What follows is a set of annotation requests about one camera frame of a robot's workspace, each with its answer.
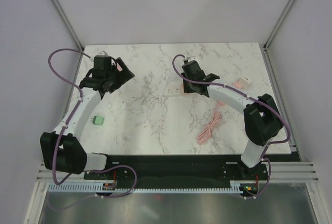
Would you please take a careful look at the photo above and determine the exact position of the right aluminium frame post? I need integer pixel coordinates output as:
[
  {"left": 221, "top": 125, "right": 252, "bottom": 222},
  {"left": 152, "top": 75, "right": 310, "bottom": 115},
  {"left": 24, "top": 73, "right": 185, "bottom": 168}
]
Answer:
[{"left": 261, "top": 0, "right": 296, "bottom": 52}]

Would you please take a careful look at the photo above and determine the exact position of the left aluminium frame post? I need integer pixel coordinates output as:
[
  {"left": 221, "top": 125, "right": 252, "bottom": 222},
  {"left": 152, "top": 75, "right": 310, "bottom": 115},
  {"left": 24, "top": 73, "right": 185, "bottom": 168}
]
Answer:
[{"left": 50, "top": 0, "right": 84, "bottom": 50}]

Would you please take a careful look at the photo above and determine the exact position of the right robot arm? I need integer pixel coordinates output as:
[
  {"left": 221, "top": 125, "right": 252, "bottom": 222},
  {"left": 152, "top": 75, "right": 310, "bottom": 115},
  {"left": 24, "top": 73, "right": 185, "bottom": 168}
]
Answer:
[{"left": 181, "top": 60, "right": 284, "bottom": 179}]

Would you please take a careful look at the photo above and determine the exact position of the white triangular power strip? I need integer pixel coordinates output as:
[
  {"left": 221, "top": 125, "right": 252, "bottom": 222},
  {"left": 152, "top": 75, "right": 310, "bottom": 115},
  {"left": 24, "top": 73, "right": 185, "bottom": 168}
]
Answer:
[{"left": 164, "top": 83, "right": 184, "bottom": 97}]

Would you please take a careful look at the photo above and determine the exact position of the green charger plug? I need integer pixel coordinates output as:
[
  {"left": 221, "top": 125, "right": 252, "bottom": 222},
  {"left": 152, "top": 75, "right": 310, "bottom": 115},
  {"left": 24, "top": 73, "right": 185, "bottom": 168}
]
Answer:
[{"left": 92, "top": 115, "right": 105, "bottom": 126}]

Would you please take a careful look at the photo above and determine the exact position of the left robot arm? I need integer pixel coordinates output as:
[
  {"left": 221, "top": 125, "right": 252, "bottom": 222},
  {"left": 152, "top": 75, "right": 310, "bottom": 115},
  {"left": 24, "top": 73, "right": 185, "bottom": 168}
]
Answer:
[{"left": 40, "top": 55, "right": 134, "bottom": 179}]

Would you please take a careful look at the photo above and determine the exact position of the white wall charger plug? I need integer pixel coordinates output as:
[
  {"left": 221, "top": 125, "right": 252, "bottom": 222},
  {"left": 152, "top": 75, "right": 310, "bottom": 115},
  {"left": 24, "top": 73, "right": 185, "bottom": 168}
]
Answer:
[{"left": 238, "top": 77, "right": 252, "bottom": 89}]

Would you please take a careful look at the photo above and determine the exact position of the pink power strip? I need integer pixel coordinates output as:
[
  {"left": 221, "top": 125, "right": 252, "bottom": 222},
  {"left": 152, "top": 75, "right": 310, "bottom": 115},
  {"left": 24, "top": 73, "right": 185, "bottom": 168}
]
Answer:
[{"left": 217, "top": 80, "right": 247, "bottom": 107}]

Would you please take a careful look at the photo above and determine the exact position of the aluminium frame post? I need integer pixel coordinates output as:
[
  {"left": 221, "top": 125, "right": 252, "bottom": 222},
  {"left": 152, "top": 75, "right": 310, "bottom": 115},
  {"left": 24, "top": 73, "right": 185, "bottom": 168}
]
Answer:
[
  {"left": 261, "top": 0, "right": 296, "bottom": 52},
  {"left": 50, "top": 0, "right": 84, "bottom": 50}
]

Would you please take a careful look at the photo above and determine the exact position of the peach cube socket adapter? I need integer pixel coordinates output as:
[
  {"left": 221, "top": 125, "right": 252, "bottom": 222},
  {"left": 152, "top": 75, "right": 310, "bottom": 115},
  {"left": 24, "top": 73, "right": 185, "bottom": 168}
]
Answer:
[{"left": 181, "top": 83, "right": 188, "bottom": 95}]

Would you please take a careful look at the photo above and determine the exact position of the pink cube socket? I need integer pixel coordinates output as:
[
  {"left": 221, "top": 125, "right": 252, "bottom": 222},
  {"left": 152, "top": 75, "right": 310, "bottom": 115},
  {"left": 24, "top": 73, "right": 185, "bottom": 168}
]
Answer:
[{"left": 117, "top": 63, "right": 122, "bottom": 72}]

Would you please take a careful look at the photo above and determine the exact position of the white slotted cable duct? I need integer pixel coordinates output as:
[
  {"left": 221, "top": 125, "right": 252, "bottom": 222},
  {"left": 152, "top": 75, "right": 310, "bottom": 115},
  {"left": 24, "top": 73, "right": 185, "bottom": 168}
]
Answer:
[{"left": 47, "top": 181, "right": 259, "bottom": 193}]

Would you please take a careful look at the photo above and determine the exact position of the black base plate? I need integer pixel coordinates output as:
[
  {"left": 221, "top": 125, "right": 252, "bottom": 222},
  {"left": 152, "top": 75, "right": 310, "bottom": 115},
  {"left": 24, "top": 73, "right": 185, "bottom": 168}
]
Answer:
[{"left": 84, "top": 155, "right": 268, "bottom": 188}]

